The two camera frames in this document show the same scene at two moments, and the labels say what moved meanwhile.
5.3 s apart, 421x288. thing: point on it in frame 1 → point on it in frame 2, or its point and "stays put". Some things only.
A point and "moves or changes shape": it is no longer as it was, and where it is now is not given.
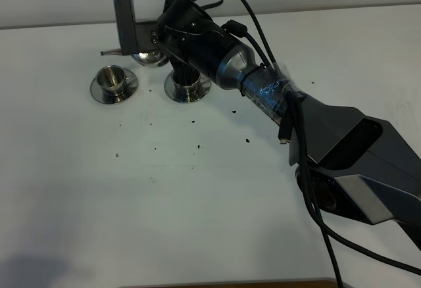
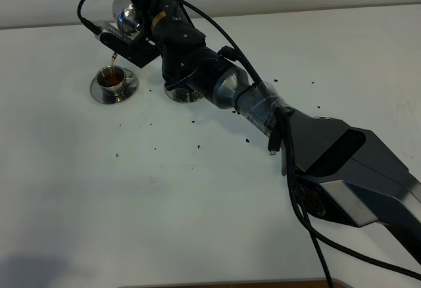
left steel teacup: [112, 79] stays put
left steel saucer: [108, 98] stays put
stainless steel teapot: [146, 58] moves or changes shape
